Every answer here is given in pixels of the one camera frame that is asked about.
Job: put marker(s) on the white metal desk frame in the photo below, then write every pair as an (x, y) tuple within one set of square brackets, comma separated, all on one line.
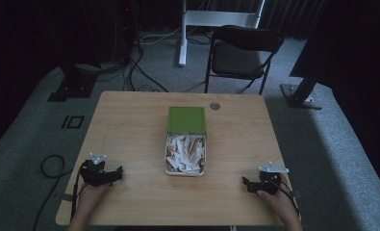
[(210, 18)]

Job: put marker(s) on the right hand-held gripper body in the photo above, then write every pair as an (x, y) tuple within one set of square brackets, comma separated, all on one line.
[(269, 181)]

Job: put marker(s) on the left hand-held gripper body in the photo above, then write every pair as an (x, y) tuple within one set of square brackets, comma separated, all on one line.
[(94, 173)]

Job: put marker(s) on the round grey table grommet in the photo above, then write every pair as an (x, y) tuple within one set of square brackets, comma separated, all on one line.
[(215, 106)]

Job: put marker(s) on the pile of white paper packets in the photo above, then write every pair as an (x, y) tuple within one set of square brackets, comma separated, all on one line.
[(186, 153)]

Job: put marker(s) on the black metal stand base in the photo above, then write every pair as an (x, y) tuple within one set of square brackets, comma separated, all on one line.
[(301, 94), (72, 88)]

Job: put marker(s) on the green-lidded tin box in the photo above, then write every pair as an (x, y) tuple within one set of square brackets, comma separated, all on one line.
[(186, 120)]

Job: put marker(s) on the person's right hand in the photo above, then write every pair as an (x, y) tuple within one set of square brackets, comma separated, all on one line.
[(279, 203)]

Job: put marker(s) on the black folding chair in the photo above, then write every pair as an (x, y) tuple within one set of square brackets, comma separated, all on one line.
[(239, 57)]

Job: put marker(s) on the person's left hand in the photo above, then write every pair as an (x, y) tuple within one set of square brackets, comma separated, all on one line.
[(91, 197)]

